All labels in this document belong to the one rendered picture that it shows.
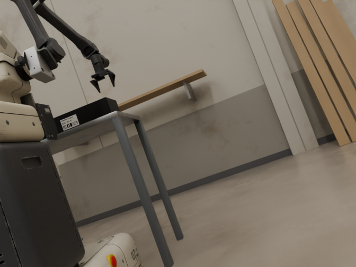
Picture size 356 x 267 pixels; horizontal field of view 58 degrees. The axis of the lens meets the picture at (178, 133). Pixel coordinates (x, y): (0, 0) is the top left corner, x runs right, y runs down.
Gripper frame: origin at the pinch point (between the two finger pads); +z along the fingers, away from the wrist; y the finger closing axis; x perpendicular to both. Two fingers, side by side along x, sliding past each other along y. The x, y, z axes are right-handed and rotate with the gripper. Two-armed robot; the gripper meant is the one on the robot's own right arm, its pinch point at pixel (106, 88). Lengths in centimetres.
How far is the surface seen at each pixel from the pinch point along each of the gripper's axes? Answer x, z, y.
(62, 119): 8.0, 8.7, 26.5
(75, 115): 7.9, 9.4, 19.0
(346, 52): -176, 11, -197
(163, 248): 19, 88, -5
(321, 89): -176, 38, -161
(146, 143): -21.8, 35.4, -5.2
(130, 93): -237, -49, 44
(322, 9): -193, -43, -198
